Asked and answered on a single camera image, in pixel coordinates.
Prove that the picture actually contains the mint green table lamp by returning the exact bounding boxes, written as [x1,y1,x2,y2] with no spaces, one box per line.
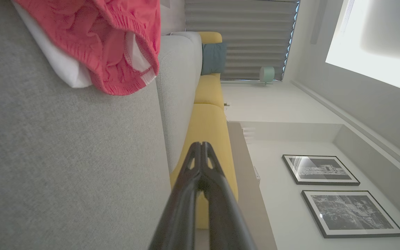
[259,66,276,86]

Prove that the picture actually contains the small black framed picture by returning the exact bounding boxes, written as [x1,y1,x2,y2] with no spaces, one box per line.
[282,154,361,186]

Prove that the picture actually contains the grey sofa seat cushion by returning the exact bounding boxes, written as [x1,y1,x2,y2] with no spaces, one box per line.
[0,0,172,250]

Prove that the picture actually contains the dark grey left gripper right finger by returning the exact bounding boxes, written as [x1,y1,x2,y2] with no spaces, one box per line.
[201,141,258,250]

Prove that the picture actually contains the grey window blinds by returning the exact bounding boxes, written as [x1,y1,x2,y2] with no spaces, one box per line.
[185,0,300,81]

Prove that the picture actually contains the red Bulls jersey white trim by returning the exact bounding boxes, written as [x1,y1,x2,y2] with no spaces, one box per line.
[11,1,93,89]

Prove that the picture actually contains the teal throw pillow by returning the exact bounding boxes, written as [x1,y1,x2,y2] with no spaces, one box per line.
[201,42,228,76]

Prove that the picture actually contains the beige wooden ledge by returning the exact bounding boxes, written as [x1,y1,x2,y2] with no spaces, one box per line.
[227,121,278,250]

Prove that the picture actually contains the yellow sofa cushion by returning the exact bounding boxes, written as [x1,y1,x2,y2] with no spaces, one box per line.
[170,103,239,230]
[199,32,223,44]
[193,73,225,108]

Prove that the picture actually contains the grey sofa back cushion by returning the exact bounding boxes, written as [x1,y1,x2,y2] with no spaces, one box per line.
[156,32,203,175]

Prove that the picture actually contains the large black framed picture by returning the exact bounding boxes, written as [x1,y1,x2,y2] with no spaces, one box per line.
[301,190,400,239]

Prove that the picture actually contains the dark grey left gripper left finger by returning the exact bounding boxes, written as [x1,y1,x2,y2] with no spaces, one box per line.
[148,141,201,250]

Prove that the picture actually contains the red shorts with white stripe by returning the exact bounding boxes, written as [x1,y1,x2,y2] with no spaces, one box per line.
[12,0,161,96]

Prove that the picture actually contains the bright ceiling light panel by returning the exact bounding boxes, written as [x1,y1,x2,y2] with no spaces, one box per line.
[325,0,400,97]

